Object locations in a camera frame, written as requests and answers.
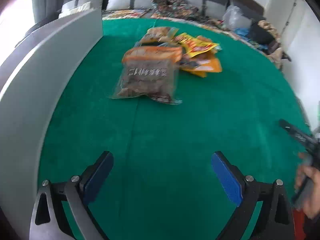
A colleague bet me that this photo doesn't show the orange snack bag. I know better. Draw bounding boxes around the orange snack bag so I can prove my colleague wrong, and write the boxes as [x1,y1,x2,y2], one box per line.
[179,52,222,77]

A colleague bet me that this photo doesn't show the yellow red snack bag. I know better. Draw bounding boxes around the yellow red snack bag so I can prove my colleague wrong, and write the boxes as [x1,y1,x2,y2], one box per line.
[174,33,219,58]

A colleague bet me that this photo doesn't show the brown orange-top snack bag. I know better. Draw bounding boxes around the brown orange-top snack bag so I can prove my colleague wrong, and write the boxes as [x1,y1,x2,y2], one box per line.
[112,46,182,105]

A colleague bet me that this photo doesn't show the brown nut snack bag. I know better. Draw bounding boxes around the brown nut snack bag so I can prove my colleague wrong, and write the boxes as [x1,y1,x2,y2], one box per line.
[135,27,178,47]

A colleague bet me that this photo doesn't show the person's right hand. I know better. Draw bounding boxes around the person's right hand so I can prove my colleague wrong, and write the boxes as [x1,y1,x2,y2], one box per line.
[295,163,320,219]

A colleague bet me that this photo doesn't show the green table cloth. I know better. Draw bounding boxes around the green table cloth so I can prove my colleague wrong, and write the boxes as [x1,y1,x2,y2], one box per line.
[38,18,308,239]

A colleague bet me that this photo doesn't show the black bag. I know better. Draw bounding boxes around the black bag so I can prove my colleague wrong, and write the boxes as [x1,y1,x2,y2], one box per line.
[247,22,274,45]

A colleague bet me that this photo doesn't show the white storage bin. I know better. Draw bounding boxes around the white storage bin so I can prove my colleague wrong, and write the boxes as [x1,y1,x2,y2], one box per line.
[1,9,103,239]

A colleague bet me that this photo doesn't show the white plastic bag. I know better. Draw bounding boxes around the white plastic bag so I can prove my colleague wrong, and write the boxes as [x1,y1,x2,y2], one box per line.
[222,5,252,31]

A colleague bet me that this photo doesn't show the patterned colourful blanket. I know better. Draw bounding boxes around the patterned colourful blanket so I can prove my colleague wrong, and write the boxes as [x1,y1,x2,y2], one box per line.
[102,0,286,69]

